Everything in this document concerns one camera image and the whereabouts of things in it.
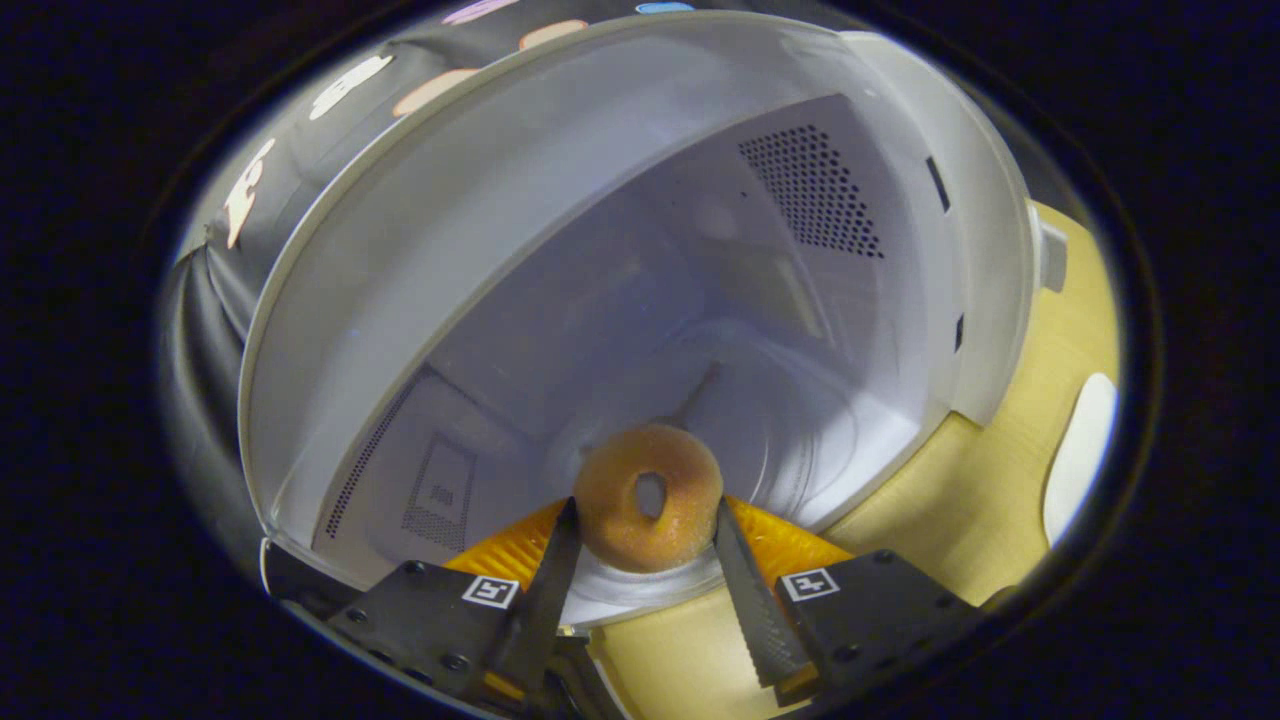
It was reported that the white square plate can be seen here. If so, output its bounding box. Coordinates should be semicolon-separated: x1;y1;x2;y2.
1042;373;1118;546

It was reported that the black backdrop cloth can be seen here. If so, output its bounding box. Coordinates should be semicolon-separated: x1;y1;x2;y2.
160;0;701;561

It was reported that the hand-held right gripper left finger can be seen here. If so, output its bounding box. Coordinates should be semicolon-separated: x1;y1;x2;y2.
328;497;583;706

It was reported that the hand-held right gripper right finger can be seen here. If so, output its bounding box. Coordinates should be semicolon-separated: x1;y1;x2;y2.
712;495;986;706

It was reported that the white microwave oven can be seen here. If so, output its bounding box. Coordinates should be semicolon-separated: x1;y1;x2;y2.
238;10;1069;631

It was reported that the brown doughnut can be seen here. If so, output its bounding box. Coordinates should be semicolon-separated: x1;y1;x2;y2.
573;423;724;574

